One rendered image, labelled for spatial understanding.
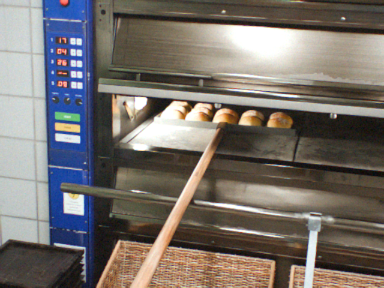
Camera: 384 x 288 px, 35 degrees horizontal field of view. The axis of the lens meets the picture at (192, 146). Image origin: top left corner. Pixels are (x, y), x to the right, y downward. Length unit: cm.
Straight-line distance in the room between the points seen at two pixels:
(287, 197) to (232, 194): 18
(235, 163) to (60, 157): 61
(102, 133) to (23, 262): 50
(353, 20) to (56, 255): 122
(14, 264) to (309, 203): 99
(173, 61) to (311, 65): 43
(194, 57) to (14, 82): 65
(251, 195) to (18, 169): 84
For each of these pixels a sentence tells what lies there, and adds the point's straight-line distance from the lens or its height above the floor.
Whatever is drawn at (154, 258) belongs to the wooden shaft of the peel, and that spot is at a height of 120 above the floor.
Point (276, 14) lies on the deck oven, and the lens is 190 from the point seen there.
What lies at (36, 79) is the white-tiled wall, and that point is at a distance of 216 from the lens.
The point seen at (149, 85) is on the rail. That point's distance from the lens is 186.
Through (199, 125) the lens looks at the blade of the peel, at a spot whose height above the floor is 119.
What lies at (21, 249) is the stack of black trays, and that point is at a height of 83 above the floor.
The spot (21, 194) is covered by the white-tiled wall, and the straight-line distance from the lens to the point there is 232.
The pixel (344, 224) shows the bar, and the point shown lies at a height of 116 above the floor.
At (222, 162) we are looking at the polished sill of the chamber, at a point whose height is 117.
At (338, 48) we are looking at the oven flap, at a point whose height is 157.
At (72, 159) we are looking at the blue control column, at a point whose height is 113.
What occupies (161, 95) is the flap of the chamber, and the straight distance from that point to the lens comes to 185.
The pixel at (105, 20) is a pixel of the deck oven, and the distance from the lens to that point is 203.
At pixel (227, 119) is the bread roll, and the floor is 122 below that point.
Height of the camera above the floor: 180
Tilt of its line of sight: 17 degrees down
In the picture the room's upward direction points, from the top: 2 degrees clockwise
